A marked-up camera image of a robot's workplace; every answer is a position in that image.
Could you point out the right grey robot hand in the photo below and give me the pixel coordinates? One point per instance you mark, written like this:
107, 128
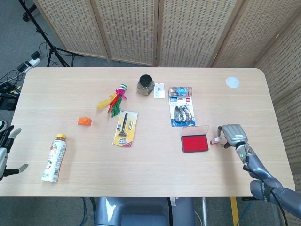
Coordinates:
234, 134

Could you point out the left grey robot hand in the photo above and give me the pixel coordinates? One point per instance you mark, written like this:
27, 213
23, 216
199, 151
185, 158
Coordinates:
9, 143

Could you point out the white and red stamp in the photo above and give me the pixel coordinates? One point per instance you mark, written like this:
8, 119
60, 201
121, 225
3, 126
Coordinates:
213, 141

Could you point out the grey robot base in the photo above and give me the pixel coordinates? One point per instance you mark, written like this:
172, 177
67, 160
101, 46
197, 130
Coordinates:
141, 212

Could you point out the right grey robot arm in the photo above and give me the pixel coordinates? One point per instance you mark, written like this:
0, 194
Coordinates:
258, 169

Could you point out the red ink pad case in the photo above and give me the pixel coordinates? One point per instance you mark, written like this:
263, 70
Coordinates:
195, 143

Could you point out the light blue printed card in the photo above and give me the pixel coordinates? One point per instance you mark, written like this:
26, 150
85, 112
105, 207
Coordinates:
159, 91

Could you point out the black box on floor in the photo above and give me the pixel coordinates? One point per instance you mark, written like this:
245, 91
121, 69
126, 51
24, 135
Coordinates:
7, 101

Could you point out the white drink bottle yellow cap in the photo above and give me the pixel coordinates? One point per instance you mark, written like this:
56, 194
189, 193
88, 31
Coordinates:
54, 157

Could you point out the correction tape blue blister pack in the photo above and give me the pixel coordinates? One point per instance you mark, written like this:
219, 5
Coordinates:
182, 113

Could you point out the clear tube with blue label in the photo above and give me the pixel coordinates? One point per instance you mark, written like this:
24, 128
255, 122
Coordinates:
181, 91

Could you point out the orange toy block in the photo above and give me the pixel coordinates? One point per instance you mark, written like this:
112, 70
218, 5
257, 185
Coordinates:
84, 121

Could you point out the white power strip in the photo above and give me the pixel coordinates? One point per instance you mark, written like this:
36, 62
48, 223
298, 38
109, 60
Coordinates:
29, 62

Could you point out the glass jar with black lid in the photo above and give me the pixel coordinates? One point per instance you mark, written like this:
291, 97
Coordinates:
145, 86

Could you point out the razor in yellow blister pack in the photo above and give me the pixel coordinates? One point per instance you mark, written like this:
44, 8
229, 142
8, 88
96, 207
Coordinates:
125, 131

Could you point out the black tripod stand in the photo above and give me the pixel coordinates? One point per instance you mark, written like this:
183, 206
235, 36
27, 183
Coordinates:
47, 40

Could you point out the colourful feather shuttlecock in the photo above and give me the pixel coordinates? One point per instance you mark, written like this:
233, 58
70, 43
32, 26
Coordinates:
115, 103

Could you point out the woven folding screen wooden frame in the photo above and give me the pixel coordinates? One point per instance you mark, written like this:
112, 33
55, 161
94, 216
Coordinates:
287, 94
131, 28

